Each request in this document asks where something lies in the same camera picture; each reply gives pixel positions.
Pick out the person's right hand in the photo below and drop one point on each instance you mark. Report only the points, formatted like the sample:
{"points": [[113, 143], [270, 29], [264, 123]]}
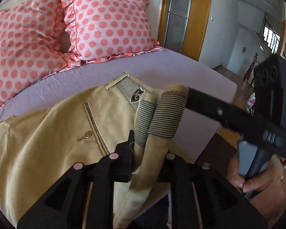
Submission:
{"points": [[270, 185]]}

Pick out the pink polka dot pillow left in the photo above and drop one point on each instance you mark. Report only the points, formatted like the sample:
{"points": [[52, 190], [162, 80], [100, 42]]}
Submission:
{"points": [[29, 46]]}

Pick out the pink polka dot pillow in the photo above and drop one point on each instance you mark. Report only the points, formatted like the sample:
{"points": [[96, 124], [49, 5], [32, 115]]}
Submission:
{"points": [[100, 30], [29, 46]]}

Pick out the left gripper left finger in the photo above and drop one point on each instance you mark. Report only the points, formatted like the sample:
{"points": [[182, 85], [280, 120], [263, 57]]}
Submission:
{"points": [[83, 195]]}

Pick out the wooden framed glass door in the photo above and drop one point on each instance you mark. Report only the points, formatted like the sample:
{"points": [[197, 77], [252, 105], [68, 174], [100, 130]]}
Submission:
{"points": [[183, 26]]}

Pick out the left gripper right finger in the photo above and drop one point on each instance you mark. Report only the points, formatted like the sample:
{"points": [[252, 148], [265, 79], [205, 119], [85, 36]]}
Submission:
{"points": [[199, 198]]}

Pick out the pink polka dot pillow right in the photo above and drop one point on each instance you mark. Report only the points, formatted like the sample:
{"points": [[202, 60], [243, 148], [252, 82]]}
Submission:
{"points": [[100, 30]]}

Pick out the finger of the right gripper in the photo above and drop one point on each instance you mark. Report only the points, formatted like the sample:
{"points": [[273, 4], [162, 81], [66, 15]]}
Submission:
{"points": [[208, 106]]}

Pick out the lavender bed sheet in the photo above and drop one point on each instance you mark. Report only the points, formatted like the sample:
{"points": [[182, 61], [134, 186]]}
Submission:
{"points": [[155, 70]]}

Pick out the khaki pants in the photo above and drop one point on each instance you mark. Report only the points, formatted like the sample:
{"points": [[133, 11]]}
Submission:
{"points": [[37, 148]]}

